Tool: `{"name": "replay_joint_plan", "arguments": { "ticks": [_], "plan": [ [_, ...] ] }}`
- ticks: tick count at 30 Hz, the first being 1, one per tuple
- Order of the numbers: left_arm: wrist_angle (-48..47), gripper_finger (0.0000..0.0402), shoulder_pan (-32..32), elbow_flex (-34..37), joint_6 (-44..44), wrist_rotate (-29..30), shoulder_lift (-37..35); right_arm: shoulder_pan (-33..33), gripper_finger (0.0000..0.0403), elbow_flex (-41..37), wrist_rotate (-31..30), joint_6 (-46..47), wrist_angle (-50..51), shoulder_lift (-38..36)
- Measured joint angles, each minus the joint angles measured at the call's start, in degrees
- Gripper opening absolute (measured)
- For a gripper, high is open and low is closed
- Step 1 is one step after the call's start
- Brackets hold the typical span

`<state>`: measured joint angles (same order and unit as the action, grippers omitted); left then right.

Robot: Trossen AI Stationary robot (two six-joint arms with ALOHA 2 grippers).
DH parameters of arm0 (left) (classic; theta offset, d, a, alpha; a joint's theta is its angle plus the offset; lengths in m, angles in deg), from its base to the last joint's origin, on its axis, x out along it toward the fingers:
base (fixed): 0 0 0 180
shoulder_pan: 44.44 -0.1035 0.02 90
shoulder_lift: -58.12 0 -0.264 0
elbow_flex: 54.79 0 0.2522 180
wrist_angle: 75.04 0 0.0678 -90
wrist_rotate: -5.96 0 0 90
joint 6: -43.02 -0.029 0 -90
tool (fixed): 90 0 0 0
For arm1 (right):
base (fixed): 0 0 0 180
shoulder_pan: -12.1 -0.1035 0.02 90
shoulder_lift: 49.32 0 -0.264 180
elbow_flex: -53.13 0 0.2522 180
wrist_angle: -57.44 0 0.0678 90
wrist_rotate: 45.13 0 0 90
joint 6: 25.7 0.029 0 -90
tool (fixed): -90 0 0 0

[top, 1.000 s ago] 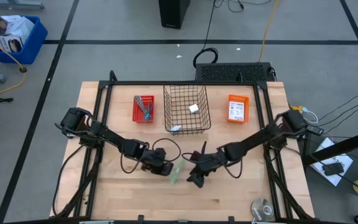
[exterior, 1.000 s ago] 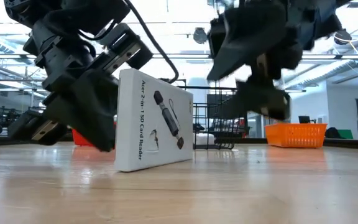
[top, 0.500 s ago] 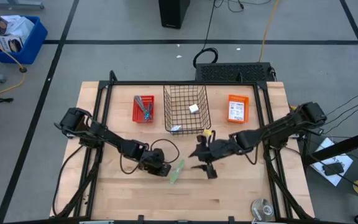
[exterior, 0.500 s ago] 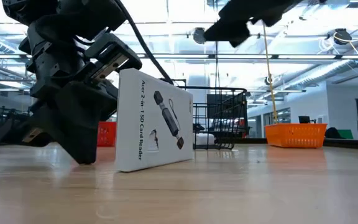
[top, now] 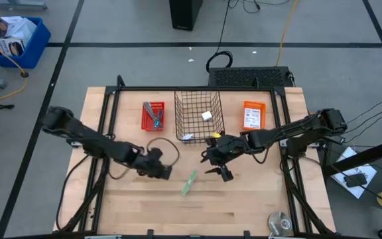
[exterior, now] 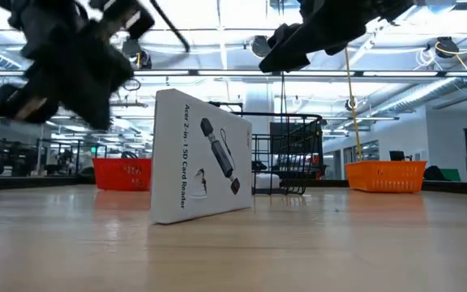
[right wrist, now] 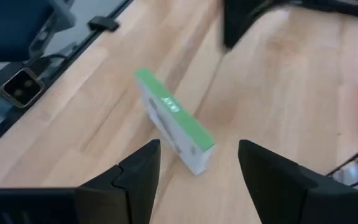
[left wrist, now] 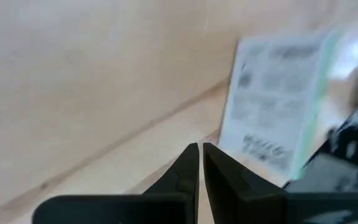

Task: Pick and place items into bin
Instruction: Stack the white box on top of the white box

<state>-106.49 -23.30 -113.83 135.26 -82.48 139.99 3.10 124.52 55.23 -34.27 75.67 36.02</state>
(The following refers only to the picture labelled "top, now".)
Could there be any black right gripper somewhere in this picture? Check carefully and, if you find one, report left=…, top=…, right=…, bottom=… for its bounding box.
left=201, top=135, right=247, bottom=183

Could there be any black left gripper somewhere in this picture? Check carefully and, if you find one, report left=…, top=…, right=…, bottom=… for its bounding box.
left=134, top=148, right=172, bottom=180

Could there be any white and green acer box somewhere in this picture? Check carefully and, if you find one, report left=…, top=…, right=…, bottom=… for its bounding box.
left=181, top=169, right=198, bottom=197

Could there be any blue plastic bin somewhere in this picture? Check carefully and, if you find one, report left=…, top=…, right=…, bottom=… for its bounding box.
left=0, top=16, right=52, bottom=70

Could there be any red plastic basket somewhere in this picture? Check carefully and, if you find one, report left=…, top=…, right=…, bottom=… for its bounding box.
left=141, top=101, right=166, bottom=132

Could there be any orange plastic basket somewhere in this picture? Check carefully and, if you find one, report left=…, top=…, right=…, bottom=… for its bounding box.
left=243, top=100, right=267, bottom=132

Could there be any black perforated computer case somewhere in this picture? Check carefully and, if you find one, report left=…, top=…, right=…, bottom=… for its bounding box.
left=208, top=66, right=294, bottom=89

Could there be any white printed paper sheet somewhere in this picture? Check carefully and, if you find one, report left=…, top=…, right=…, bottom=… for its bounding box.
left=330, top=146, right=377, bottom=199

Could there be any black smartphone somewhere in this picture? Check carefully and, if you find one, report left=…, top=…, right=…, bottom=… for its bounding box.
left=344, top=173, right=368, bottom=189

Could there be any dark side table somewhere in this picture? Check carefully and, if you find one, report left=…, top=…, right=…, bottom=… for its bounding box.
left=323, top=135, right=382, bottom=239

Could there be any black computer tower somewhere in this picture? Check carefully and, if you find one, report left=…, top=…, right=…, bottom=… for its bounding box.
left=168, top=0, right=204, bottom=32

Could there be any white box with headphone print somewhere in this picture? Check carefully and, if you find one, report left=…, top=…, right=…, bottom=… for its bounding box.
left=0, top=37, right=26, bottom=56

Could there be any white box with dark print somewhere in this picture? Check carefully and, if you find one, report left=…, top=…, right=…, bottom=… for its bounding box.
left=0, top=15, right=23, bottom=38

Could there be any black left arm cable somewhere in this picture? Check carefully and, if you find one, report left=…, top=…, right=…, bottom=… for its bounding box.
left=107, top=137, right=181, bottom=181

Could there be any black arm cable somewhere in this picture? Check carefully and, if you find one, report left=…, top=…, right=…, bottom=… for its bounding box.
left=107, top=137, right=181, bottom=181
left=252, top=145, right=271, bottom=165

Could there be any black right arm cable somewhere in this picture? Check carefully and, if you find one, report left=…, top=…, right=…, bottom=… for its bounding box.
left=252, top=145, right=271, bottom=165

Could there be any black aluminium table frame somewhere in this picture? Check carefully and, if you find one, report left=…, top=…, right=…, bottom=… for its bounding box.
left=54, top=75, right=338, bottom=239

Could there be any black wire basket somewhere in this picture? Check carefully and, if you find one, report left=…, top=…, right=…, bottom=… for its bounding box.
left=173, top=89, right=225, bottom=144

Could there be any black coiled power cable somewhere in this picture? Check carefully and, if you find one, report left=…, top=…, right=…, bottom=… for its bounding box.
left=206, top=0, right=234, bottom=74

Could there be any yellow hanging cable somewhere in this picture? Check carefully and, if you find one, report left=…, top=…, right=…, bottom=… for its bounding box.
left=275, top=0, right=300, bottom=67

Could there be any black cable bundle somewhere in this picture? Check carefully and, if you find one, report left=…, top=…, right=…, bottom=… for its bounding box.
left=338, top=89, right=382, bottom=143

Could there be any yellow floor cable with plug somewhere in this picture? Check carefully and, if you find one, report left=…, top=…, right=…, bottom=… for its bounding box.
left=0, top=29, right=30, bottom=106

